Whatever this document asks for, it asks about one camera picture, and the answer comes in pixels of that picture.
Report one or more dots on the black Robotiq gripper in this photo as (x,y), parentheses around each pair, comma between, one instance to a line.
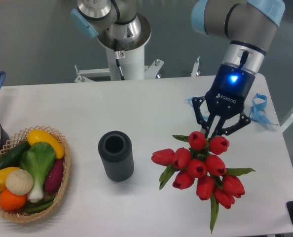
(225,99)

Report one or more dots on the red tulip bouquet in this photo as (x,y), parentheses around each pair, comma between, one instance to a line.
(201,165)

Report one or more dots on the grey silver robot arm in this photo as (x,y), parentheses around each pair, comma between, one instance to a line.
(250,25)

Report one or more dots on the dark grey ribbed vase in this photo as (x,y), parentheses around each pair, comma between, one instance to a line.
(115,150)

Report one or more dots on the crumpled blue tape strip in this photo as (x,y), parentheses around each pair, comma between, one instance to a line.
(257,111)

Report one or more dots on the purple sweet potato toy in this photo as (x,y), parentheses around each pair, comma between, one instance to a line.
(54,178)

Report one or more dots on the green bok choy toy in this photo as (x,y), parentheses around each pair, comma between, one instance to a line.
(38,160)

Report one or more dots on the green pea pods toy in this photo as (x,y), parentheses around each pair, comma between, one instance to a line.
(39,206)

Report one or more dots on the cream garlic bun toy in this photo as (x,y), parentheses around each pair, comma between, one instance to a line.
(19,182)

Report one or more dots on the dark green cucumber toy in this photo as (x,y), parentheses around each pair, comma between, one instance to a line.
(13,156)

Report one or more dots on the woven wicker basket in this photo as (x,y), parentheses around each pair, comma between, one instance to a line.
(19,216)

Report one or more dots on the orange fruit toy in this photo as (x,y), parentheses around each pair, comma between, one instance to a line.
(10,201)

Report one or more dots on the yellow bell pepper toy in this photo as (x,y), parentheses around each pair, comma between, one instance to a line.
(3,176)

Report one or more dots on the white metal base frame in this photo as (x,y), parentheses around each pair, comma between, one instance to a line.
(151,72)

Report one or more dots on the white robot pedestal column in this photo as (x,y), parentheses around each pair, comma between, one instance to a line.
(131,63)

